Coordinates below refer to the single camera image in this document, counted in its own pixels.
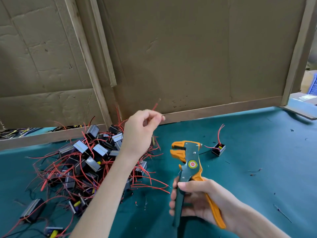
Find person's left hand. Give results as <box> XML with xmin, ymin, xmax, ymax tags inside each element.
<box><xmin>120</xmin><ymin>109</ymin><xmax>166</xmax><ymax>159</ymax></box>

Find person's right hand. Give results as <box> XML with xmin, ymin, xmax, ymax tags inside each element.
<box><xmin>169</xmin><ymin>177</ymin><xmax>238</xmax><ymax>228</ymax></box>

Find pile of wired transformers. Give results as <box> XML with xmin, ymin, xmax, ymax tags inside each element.
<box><xmin>0</xmin><ymin>104</ymin><xmax>171</xmax><ymax>238</ymax></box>

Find orange green wire strippers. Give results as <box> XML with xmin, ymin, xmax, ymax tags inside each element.
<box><xmin>170</xmin><ymin>140</ymin><xmax>227</xmax><ymax>229</ymax></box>

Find person's left forearm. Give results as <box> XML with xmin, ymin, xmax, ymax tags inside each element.
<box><xmin>69</xmin><ymin>150</ymin><xmax>137</xmax><ymax>238</ymax></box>

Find person's right forearm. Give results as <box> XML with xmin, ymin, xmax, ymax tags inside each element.
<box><xmin>218</xmin><ymin>198</ymin><xmax>290</xmax><ymax>238</ymax></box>

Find thin wooden strip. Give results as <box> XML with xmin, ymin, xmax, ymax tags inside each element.
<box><xmin>89</xmin><ymin>0</ymin><xmax>118</xmax><ymax>87</ymax></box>

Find smooth brown cardboard panel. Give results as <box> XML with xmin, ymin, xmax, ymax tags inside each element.
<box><xmin>96</xmin><ymin>0</ymin><xmax>308</xmax><ymax>119</ymax></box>

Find creased brown cardboard panel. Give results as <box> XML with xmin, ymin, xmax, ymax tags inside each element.
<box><xmin>0</xmin><ymin>0</ymin><xmax>107</xmax><ymax>129</ymax></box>

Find flat grey board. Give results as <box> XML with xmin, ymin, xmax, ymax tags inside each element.
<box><xmin>285</xmin><ymin>92</ymin><xmax>317</xmax><ymax>120</ymax></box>

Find brown cardboard box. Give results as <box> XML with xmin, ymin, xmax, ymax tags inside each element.
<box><xmin>299</xmin><ymin>69</ymin><xmax>317</xmax><ymax>95</ymax></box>

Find blue plastic crate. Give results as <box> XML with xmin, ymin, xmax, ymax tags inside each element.
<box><xmin>307</xmin><ymin>72</ymin><xmax>317</xmax><ymax>96</ymax></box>

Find long wooden bottom rail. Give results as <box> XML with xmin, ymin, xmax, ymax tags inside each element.
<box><xmin>121</xmin><ymin>96</ymin><xmax>283</xmax><ymax>126</ymax></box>

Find wide wooden post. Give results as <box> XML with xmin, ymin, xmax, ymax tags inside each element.
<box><xmin>64</xmin><ymin>0</ymin><xmax>113</xmax><ymax>128</ymax></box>

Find short wooden bottom rail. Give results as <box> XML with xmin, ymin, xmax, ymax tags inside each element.
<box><xmin>0</xmin><ymin>125</ymin><xmax>107</xmax><ymax>151</ymax></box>

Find heap of black cables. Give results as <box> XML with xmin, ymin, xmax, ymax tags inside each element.
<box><xmin>0</xmin><ymin>126</ymin><xmax>82</xmax><ymax>141</ymax></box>

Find wooden corner post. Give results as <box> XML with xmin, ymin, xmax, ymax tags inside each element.
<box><xmin>281</xmin><ymin>0</ymin><xmax>317</xmax><ymax>106</ymax></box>

